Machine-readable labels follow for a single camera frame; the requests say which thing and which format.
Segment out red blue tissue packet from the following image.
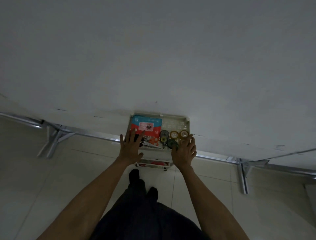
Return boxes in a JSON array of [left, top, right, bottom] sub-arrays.
[[130, 115, 163, 139]]

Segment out person's left forearm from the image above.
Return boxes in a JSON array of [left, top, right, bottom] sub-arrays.
[[37, 158, 129, 240]]

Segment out person's black trousers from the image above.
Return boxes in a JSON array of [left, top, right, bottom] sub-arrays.
[[90, 178, 211, 240]]

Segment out person's black sock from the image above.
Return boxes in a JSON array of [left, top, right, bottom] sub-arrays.
[[128, 169, 146, 190], [147, 187, 159, 202]]

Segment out green tape dispenser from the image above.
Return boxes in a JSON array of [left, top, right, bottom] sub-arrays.
[[159, 130, 171, 144]]

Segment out grey metal floor rail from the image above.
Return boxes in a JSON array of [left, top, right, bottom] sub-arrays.
[[0, 112, 316, 177]]

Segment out person's right forearm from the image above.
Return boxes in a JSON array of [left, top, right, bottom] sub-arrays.
[[177, 165, 250, 240]]

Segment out grey metal stand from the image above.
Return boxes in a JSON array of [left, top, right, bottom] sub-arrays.
[[36, 119, 75, 159], [225, 156, 270, 195]]

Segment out white small cart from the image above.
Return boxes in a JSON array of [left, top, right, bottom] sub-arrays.
[[127, 112, 191, 172]]

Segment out person's left hand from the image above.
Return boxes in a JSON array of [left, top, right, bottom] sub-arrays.
[[119, 128, 145, 165]]

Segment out person's right hand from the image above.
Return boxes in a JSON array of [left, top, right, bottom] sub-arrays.
[[171, 134, 197, 170]]

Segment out green correction tape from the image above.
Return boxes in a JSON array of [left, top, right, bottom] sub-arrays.
[[167, 138, 180, 150]]

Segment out person's black left sock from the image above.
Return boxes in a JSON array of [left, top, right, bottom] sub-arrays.
[[128, 169, 146, 190]]

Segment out person's black right sock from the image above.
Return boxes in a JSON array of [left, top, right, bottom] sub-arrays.
[[147, 187, 159, 202]]

